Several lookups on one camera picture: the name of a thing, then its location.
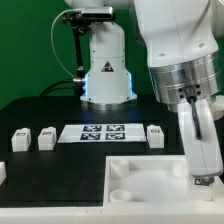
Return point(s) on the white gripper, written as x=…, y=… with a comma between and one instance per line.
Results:
x=203, y=156

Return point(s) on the white square tabletop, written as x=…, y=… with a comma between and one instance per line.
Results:
x=151, y=179

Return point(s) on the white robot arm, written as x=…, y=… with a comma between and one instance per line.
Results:
x=182, y=57

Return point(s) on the white sheet with AprilTags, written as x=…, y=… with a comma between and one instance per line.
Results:
x=102, y=133

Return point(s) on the white block left edge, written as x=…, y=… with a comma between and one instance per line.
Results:
x=2, y=172

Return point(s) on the white obstacle wall fence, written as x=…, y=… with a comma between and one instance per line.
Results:
x=120, y=213

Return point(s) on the black camera on stand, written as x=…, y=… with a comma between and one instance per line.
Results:
x=80, y=24

